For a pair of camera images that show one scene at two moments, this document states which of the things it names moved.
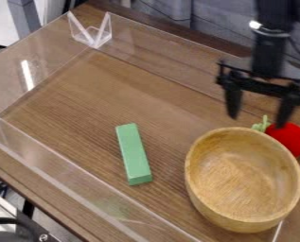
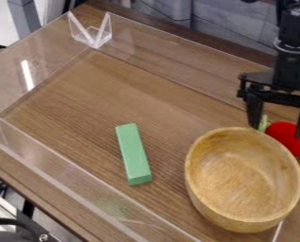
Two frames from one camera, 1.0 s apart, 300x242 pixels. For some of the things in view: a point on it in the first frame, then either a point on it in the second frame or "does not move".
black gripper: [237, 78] -> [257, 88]
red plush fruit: [290, 134] does not move
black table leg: [28, 208] does not move
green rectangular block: [132, 154] does not move
